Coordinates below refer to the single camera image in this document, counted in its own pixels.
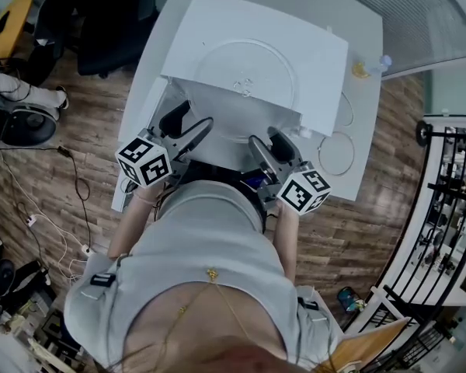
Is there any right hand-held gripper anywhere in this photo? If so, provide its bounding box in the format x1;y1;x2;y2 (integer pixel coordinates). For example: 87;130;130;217
248;125;332;218

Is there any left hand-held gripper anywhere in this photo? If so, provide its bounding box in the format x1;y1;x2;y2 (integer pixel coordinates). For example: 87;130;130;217
114;99;215;189

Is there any round glass turntable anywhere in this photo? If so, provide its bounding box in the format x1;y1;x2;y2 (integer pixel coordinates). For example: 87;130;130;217
186;38;298;146

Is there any person's right forearm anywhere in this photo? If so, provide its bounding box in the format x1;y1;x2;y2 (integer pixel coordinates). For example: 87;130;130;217
271;200;298;283

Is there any person's left forearm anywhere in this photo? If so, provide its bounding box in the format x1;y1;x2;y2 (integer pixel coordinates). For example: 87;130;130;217
107;184;168;262

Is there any blue waist device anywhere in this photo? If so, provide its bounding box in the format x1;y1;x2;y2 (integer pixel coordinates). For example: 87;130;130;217
242;171;266;192

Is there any white curved table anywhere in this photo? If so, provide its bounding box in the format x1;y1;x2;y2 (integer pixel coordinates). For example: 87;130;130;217
116;0;385;202

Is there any white microwave oven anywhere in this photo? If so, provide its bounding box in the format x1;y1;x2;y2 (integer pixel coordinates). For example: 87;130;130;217
111;0;350;212

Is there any person's grey top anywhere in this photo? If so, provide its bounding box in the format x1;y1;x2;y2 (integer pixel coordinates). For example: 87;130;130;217
64;180;341;371

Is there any black office chair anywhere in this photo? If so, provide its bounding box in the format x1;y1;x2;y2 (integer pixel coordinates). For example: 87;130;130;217
34;0;160;79

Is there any clear plastic bottle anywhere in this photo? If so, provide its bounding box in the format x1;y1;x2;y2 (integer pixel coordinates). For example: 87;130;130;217
368;54;392;75

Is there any black white floor fan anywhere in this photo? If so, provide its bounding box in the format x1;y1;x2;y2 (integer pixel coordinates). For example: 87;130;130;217
2;105;59;147

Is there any teal patterned bag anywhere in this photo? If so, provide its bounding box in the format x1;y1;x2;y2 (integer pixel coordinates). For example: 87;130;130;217
336;285;368;315

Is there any black metal shelf rack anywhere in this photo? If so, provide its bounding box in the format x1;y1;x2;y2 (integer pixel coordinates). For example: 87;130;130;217
343;118;466;368

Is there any yellow round table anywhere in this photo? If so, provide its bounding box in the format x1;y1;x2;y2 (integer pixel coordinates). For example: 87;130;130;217
0;0;34;64

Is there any wooden board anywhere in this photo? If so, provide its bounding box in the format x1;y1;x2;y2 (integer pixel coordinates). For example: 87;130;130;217
325;316;411;373

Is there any white power cable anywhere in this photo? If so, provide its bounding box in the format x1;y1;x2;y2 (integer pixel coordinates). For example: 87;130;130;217
336;91;355;127

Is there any black floor cable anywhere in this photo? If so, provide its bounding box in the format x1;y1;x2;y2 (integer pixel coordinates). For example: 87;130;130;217
0;145;92;248

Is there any gold necklace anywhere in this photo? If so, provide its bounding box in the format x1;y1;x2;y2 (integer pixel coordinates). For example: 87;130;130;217
155;268;249;364

